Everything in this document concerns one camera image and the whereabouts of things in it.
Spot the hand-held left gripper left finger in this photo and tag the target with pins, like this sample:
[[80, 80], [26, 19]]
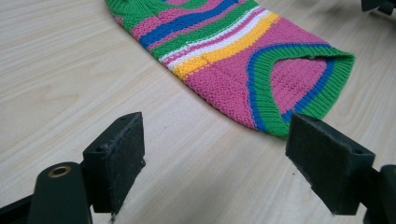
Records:
[[118, 161]]

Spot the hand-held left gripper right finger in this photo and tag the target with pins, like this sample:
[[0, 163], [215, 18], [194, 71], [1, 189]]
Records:
[[330, 161]]

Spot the striped knitted pet sweater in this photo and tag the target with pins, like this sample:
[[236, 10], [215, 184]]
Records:
[[236, 59]]

